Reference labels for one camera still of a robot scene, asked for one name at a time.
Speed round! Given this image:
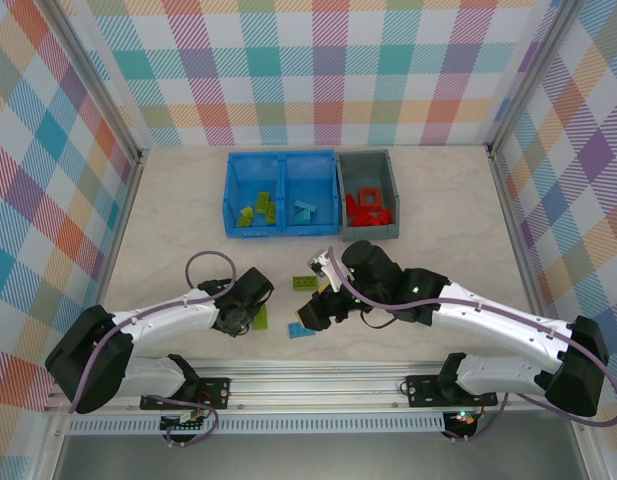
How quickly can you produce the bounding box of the aluminium mounting rail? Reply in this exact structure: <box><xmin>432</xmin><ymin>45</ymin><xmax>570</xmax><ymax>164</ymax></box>
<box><xmin>42</xmin><ymin>359</ymin><xmax>594</xmax><ymax>414</ymax></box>

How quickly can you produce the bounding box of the grey plastic bin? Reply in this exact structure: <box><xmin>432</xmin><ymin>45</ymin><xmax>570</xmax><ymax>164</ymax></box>
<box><xmin>336</xmin><ymin>149</ymin><xmax>402</xmax><ymax>242</ymax></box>

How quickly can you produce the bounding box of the blue two-compartment plastic bin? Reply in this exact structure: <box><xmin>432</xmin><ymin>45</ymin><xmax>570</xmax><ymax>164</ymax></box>
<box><xmin>222</xmin><ymin>148</ymin><xmax>339</xmax><ymax>239</ymax></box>

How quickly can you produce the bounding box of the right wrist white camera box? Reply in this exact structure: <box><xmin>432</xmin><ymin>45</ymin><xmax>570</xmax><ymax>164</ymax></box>
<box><xmin>306</xmin><ymin>248</ymin><xmax>345</xmax><ymax>294</ymax></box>

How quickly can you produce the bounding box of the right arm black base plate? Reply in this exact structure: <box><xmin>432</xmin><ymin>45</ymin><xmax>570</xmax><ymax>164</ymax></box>
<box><xmin>406</xmin><ymin>374</ymin><xmax>498</xmax><ymax>407</ymax></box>

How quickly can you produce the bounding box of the small black circuit board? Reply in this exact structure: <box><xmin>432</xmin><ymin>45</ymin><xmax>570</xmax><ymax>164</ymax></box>
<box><xmin>160</xmin><ymin>413</ymin><xmax>209</xmax><ymax>432</ymax></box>
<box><xmin>445</xmin><ymin>410</ymin><xmax>478</xmax><ymax>429</ymax></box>

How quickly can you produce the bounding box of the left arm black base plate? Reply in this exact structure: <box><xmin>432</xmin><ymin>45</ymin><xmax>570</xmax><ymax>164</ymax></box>
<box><xmin>140</xmin><ymin>377</ymin><xmax>232</xmax><ymax>411</ymax></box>

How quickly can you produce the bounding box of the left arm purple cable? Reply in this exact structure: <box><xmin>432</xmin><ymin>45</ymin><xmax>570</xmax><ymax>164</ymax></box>
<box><xmin>67</xmin><ymin>251</ymin><xmax>238</xmax><ymax>447</ymax></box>

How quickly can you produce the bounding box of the perforated metal cable tray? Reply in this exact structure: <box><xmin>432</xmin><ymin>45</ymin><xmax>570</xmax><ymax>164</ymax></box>
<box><xmin>67</xmin><ymin>417</ymin><xmax>447</xmax><ymax>435</ymax></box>

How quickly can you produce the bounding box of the aluminium side rail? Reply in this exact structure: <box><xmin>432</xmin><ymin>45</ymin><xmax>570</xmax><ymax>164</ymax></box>
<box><xmin>487</xmin><ymin>143</ymin><xmax>559</xmax><ymax>321</ymax></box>
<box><xmin>95</xmin><ymin>149</ymin><xmax>149</xmax><ymax>309</ymax></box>

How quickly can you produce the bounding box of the aluminium frame post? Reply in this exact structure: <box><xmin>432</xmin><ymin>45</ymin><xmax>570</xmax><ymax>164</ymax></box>
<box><xmin>487</xmin><ymin>0</ymin><xmax>587</xmax><ymax>156</ymax></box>
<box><xmin>35</xmin><ymin>0</ymin><xmax>149</xmax><ymax>166</ymax></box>

